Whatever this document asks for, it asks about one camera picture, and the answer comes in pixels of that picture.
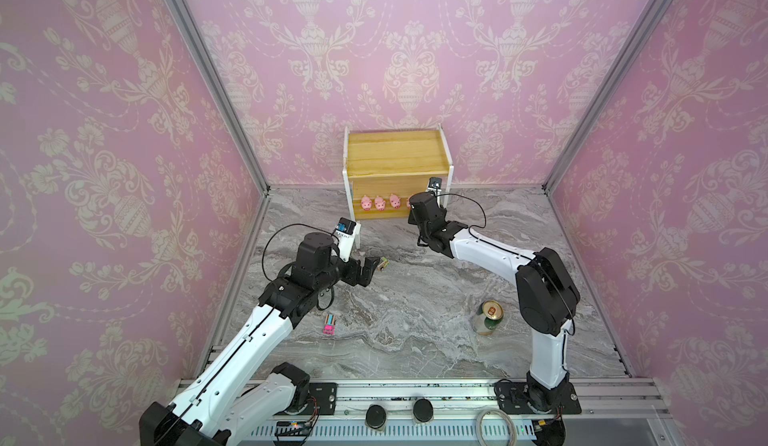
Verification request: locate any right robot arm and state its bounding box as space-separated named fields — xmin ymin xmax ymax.
xmin=408 ymin=191 xmax=581 ymax=413

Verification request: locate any green can gold lid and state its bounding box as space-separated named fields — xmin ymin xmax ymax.
xmin=472 ymin=300 xmax=504 ymax=336

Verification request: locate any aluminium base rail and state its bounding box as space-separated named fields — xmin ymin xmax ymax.
xmin=170 ymin=376 xmax=673 ymax=423

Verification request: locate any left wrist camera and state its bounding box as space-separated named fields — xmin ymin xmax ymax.
xmin=334 ymin=218 xmax=361 ymax=262

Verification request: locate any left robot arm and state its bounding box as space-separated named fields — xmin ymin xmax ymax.
xmin=139 ymin=232 xmax=381 ymax=445

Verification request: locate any black round knob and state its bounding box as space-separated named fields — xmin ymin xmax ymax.
xmin=412 ymin=398 xmax=434 ymax=424
xmin=364 ymin=404 xmax=387 ymax=431

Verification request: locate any pink blue toy truck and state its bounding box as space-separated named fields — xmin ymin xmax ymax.
xmin=323 ymin=313 xmax=336 ymax=336

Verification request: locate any coiled white cable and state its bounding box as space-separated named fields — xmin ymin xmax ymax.
xmin=475 ymin=408 xmax=518 ymax=446

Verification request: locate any wooden two-tier shelf white frame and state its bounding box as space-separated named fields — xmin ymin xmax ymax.
xmin=342 ymin=127 xmax=454 ymax=223

